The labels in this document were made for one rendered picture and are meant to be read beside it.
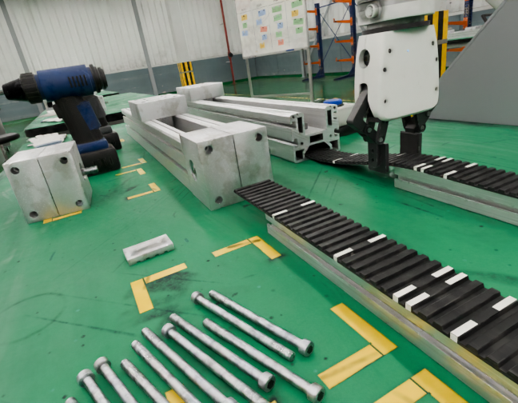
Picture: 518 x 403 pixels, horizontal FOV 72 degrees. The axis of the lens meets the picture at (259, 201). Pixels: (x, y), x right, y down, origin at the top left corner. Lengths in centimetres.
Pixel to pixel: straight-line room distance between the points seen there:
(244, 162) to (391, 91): 20
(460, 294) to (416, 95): 29
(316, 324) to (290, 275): 7
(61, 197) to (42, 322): 29
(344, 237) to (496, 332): 13
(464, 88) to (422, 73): 36
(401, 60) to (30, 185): 53
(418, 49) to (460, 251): 24
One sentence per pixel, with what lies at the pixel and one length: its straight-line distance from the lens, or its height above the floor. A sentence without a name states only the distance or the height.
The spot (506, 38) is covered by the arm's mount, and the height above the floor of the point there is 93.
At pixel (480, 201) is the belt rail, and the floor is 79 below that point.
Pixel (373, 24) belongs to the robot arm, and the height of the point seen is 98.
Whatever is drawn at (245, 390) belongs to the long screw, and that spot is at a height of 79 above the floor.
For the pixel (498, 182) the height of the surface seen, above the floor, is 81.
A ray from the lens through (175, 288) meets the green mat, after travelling 34.
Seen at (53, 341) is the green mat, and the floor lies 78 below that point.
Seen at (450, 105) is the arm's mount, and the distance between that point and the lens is 87.
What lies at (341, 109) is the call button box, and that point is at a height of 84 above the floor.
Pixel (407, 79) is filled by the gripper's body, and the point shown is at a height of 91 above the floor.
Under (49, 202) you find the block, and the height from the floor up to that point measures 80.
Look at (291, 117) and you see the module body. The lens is 62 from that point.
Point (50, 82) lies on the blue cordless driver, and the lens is 82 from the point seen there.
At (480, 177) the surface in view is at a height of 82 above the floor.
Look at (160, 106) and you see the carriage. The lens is 86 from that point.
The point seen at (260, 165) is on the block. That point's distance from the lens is 50.
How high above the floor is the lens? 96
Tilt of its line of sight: 22 degrees down
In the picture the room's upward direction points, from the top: 9 degrees counter-clockwise
